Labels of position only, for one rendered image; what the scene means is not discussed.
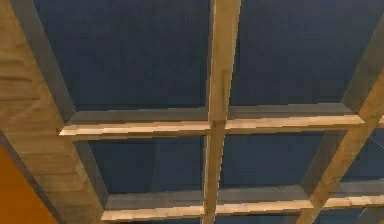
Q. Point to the wooden open shelf unit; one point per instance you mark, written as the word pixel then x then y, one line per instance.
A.
pixel 220 66

